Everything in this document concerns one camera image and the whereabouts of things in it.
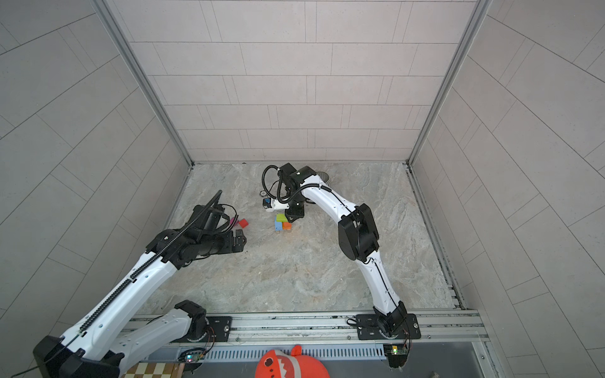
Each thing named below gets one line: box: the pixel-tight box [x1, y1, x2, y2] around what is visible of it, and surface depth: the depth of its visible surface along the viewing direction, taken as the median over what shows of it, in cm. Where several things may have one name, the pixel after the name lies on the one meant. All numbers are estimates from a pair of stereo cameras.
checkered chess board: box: [121, 362, 186, 378], surface depth 63 cm
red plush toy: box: [255, 344, 331, 378], surface depth 61 cm
